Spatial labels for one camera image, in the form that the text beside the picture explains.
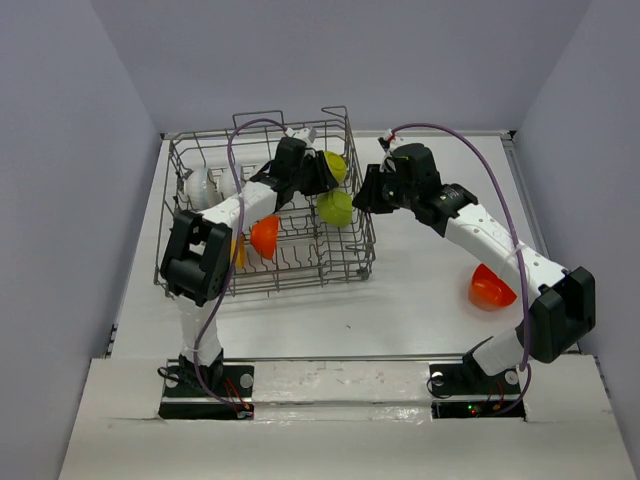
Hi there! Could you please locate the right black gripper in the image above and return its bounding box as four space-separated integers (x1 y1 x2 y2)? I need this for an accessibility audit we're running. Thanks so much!
352 163 417 213

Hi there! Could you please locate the green plastic bowl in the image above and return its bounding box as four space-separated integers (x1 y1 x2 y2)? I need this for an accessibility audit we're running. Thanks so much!
323 151 348 185

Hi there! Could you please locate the white square bowl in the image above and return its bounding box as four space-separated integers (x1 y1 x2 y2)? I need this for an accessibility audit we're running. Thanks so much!
317 189 353 227

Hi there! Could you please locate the orange round plastic bowl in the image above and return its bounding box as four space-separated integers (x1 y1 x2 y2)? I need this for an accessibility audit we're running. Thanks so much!
250 215 279 260

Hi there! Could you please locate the white round bowl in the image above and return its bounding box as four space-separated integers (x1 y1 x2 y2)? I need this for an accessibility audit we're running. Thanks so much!
184 167 222 211
217 166 245 200

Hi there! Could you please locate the yellow plastic bowl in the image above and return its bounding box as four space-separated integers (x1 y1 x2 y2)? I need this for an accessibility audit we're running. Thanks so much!
230 235 247 270

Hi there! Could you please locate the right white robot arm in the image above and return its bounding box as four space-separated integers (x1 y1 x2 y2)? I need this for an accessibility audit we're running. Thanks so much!
353 141 596 392

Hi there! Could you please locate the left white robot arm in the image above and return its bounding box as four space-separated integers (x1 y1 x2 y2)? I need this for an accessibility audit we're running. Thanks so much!
160 128 338 395

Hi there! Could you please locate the orange square plastic bowl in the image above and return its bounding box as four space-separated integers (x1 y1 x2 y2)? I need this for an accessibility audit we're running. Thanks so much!
468 264 517 312

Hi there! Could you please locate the grey wire dish rack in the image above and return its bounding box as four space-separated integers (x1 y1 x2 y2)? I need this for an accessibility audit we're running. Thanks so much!
154 106 375 297

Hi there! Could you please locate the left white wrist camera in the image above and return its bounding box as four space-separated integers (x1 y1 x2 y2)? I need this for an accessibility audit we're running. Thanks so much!
284 127 317 149

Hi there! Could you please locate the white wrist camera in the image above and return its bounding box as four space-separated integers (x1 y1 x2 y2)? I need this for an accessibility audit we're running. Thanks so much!
378 129 406 172
284 127 317 149

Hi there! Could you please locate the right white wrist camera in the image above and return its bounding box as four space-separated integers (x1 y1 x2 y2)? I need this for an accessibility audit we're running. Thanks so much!
378 129 406 172

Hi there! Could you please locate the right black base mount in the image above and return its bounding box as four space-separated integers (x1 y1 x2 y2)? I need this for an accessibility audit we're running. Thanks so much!
426 363 526 420

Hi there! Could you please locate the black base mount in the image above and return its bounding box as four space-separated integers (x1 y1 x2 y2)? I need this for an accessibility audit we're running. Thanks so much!
426 363 526 420
157 362 255 421

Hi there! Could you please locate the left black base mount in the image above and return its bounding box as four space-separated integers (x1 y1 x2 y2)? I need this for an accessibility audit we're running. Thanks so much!
157 362 255 421

